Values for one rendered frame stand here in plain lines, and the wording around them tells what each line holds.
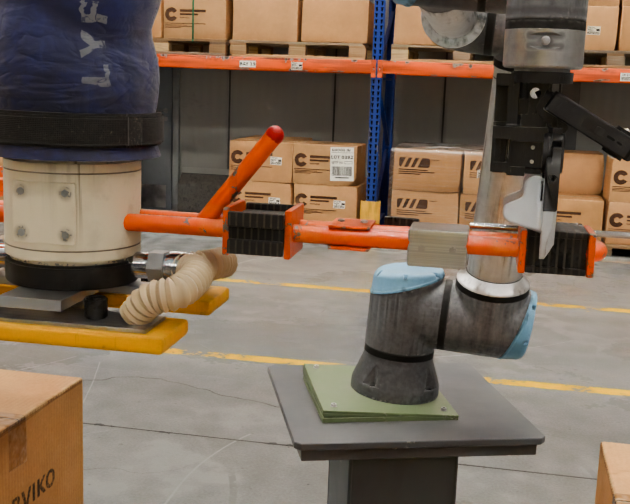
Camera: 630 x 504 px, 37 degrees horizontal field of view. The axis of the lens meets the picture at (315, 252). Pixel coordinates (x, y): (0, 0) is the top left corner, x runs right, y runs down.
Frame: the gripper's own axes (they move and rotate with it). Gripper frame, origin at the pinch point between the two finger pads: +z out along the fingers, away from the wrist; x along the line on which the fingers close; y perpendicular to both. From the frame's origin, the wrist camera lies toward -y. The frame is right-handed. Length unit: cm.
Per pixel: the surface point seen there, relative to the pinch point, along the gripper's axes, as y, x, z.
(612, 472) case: -10.7, -6.4, 29.9
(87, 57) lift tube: 53, 10, -20
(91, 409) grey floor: 171, -250, 124
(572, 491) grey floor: -27, -220, 124
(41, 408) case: 69, -7, 30
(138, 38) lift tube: 50, 3, -22
